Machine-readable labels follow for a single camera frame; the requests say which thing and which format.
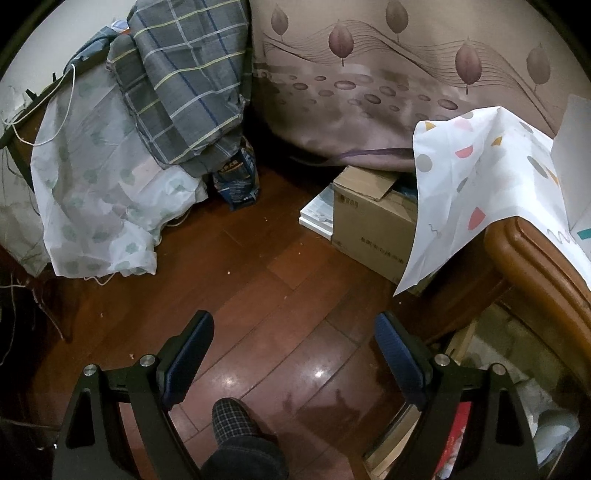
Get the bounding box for person's plaid slipper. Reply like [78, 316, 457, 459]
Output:
[211, 397, 266, 457]

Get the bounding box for red packet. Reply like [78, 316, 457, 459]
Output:
[436, 401, 474, 468]

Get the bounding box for grey plaid cloth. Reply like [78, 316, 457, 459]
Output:
[106, 0, 254, 176]

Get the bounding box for white cable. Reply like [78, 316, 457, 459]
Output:
[0, 62, 78, 148]

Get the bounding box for light grey underwear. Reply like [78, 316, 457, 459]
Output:
[536, 408, 581, 462]

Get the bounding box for brown cardboard box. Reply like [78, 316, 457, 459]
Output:
[330, 165, 437, 296]

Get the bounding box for dark metal bar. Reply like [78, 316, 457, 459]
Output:
[0, 65, 79, 149]

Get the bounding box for white crumpled cloth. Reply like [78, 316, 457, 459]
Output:
[513, 377, 557, 418]

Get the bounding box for white flat boxes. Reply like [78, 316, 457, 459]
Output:
[299, 184, 335, 241]

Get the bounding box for brown wooden nightstand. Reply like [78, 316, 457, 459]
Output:
[425, 215, 591, 370]

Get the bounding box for blue printed packet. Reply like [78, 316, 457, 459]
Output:
[212, 136, 259, 212]

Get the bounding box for person's dark trouser leg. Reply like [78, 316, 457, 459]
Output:
[201, 436, 289, 480]

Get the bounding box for blue cloth bag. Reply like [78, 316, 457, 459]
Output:
[74, 21, 136, 70]

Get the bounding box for brown leaf print curtain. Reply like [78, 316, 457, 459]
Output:
[249, 0, 591, 174]

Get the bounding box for white floral print sheet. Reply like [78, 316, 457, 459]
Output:
[30, 69, 209, 279]

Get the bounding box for white patterned table cover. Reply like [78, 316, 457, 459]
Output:
[393, 106, 591, 298]

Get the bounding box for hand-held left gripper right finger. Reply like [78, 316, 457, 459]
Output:
[374, 311, 541, 480]

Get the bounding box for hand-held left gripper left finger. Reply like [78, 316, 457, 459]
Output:
[52, 310, 216, 480]

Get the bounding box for brown wooden drawer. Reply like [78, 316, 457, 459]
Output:
[365, 305, 591, 480]

